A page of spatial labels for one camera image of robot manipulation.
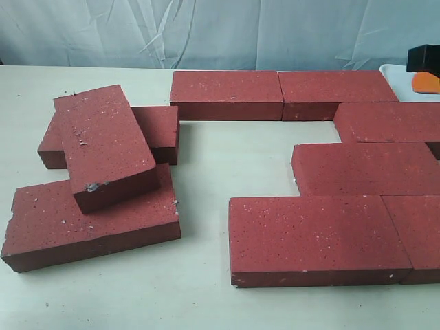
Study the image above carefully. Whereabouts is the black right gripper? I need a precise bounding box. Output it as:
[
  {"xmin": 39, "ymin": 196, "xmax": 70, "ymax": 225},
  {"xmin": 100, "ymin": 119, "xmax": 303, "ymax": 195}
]
[{"xmin": 406, "ymin": 44, "xmax": 440, "ymax": 94}]

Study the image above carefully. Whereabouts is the second row right brick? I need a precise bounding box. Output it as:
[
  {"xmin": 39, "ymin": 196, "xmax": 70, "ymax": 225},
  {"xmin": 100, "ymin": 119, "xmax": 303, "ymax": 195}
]
[{"xmin": 333, "ymin": 102, "xmax": 439, "ymax": 159}]

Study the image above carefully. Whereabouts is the third row red brick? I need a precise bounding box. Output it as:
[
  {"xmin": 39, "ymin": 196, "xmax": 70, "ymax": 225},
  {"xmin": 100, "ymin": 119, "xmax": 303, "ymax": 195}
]
[{"xmin": 291, "ymin": 142, "xmax": 439, "ymax": 196}]

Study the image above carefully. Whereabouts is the back row right brick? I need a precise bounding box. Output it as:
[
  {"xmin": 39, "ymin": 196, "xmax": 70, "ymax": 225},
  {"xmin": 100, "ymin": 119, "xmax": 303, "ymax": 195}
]
[{"xmin": 278, "ymin": 70, "xmax": 398, "ymax": 121}]

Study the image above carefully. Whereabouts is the front row right brick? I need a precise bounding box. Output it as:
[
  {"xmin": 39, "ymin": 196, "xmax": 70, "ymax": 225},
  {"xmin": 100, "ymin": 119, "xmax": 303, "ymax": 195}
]
[{"xmin": 382, "ymin": 195, "xmax": 439, "ymax": 285}]

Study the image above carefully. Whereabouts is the front row large brick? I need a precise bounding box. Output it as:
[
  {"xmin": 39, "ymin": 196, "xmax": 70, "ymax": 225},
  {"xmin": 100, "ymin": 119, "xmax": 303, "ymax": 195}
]
[{"xmin": 228, "ymin": 195, "xmax": 413, "ymax": 288}]

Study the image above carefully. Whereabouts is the back row left brick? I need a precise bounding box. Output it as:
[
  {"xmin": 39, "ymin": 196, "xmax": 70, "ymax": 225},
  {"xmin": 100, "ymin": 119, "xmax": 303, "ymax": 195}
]
[{"xmin": 170, "ymin": 71, "xmax": 283, "ymax": 121}]

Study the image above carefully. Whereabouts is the white plastic tray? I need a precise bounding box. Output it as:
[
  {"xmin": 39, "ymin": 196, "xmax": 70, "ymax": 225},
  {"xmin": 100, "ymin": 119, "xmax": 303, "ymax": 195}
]
[{"xmin": 379, "ymin": 64, "xmax": 440, "ymax": 102}]

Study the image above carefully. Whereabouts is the pale blue backdrop cloth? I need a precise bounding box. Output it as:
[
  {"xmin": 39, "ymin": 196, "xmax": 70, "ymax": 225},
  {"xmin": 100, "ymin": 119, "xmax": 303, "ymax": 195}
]
[{"xmin": 1, "ymin": 1, "xmax": 439, "ymax": 71}]

